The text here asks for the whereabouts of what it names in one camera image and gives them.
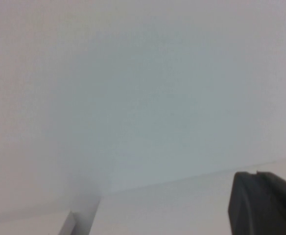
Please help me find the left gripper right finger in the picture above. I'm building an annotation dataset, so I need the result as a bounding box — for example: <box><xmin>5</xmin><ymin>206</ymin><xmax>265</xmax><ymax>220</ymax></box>
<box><xmin>256</xmin><ymin>170</ymin><xmax>286</xmax><ymax>212</ymax></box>

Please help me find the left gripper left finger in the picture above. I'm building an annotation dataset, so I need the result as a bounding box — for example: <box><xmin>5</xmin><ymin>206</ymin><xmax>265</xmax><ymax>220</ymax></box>
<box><xmin>228</xmin><ymin>171</ymin><xmax>286</xmax><ymax>235</ymax></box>

